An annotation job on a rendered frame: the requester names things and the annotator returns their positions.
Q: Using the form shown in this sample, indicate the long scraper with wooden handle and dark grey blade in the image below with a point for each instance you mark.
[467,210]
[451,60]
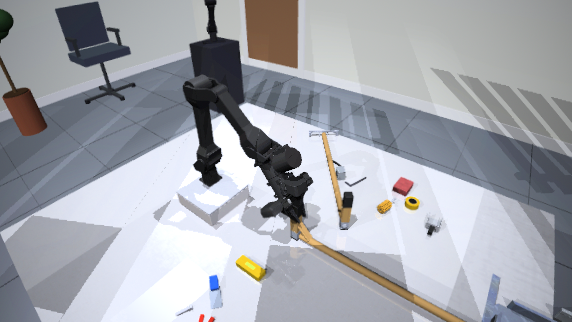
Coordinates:
[298,230]

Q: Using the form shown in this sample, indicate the pink rectangular block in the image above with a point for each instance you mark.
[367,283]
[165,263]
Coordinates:
[403,186]

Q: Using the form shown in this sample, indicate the blue-handled scraper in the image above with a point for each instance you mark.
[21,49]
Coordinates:
[215,296]

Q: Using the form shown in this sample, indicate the red-handled pliers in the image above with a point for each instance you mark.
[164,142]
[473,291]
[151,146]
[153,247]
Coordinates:
[202,316]

